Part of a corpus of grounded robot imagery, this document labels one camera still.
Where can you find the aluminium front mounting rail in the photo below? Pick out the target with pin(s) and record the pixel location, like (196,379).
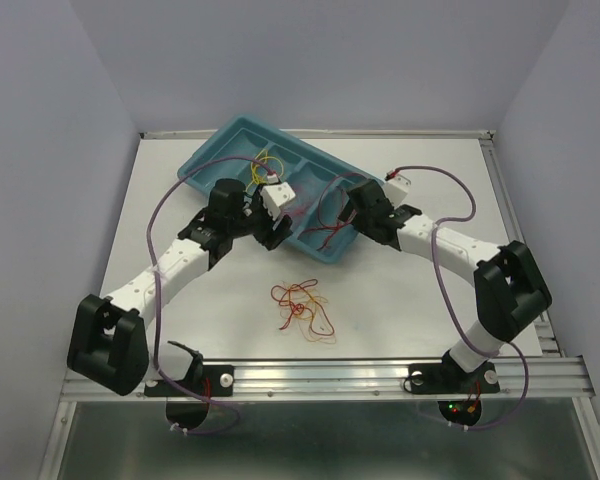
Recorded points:
(389,380)

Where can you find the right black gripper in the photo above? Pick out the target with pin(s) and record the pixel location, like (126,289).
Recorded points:
(347,212)

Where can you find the aluminium table edge frame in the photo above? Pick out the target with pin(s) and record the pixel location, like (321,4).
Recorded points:
(382,303)

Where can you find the teal plastic compartment tray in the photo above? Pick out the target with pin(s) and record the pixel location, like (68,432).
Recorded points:
(319,180)

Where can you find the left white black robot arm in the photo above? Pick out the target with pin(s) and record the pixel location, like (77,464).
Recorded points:
(116,338)

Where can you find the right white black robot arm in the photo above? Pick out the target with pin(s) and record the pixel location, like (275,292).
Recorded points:
(509,288)

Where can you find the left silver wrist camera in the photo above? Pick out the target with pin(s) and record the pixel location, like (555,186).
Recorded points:
(276,197)

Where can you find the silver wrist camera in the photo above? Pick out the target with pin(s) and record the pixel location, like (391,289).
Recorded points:
(396,188)
(276,197)

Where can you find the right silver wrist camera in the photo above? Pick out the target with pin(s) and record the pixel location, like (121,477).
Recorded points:
(396,188)

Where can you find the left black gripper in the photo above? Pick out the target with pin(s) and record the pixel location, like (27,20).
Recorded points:
(270,238)

